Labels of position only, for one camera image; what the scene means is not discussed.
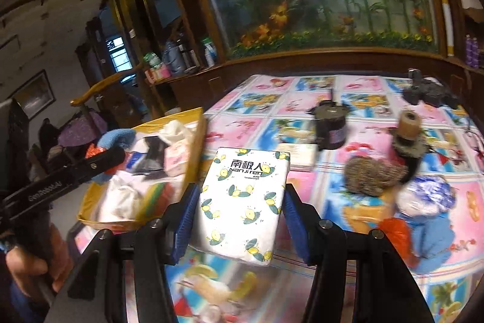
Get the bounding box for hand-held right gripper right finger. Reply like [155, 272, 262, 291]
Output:
[283, 184, 435, 323]

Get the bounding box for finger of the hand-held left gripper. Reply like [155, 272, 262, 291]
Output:
[85, 147, 126, 178]

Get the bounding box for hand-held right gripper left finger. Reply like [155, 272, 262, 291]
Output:
[45, 183, 201, 323]

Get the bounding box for blue knit cloth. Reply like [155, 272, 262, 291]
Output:
[401, 211, 460, 272]
[94, 129, 137, 183]

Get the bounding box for blue tissue pack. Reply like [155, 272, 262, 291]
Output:
[126, 153, 146, 172]

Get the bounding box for white packet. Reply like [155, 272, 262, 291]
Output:
[100, 172, 152, 223]

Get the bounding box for black snack packet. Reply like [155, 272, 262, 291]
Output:
[142, 136, 167, 176]

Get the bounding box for yellow-taped cardboard box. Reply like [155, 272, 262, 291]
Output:
[77, 107, 208, 233]

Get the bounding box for white tissue pack yellow print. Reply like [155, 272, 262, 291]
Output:
[189, 147, 291, 267]

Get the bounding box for pink tissue pack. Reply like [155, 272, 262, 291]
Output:
[164, 141, 191, 178]

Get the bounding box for person's left hand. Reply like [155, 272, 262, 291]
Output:
[5, 228, 75, 293]

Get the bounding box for orange mesh scrubber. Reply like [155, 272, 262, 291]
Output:
[85, 143, 114, 172]

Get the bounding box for striped sponge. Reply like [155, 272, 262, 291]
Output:
[140, 182, 186, 221]

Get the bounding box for purple floral cloth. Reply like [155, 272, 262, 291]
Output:
[58, 111, 108, 147]

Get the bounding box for white flat box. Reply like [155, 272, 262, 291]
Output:
[278, 143, 316, 170]

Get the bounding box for wooden chair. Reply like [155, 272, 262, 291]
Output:
[70, 60, 152, 127]

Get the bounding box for black cup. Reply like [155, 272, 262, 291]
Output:
[311, 100, 348, 150]

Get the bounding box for pink container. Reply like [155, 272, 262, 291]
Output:
[146, 52, 171, 83]

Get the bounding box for framed picture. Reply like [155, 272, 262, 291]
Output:
[11, 70, 57, 119]

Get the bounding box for orange small packet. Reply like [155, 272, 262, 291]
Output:
[380, 218, 420, 271]

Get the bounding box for printed tablecloth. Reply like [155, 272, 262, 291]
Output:
[74, 73, 484, 323]

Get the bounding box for window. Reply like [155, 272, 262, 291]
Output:
[106, 37, 125, 68]

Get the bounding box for grey thermos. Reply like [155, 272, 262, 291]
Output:
[164, 39, 190, 77]

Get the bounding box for blue and white plastic bag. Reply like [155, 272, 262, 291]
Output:
[395, 175, 454, 218]

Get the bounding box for white bottle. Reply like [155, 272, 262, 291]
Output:
[200, 37, 218, 68]

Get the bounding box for thread spool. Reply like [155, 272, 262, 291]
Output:
[391, 110, 430, 159]

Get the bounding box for wooden shelf unit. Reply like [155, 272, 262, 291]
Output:
[102, 0, 227, 112]

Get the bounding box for wooden cabinet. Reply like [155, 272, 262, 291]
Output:
[146, 47, 484, 119]

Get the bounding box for black gadget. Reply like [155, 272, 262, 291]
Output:
[401, 69, 460, 108]

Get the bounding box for purple bottles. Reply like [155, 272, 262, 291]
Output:
[464, 35, 482, 69]

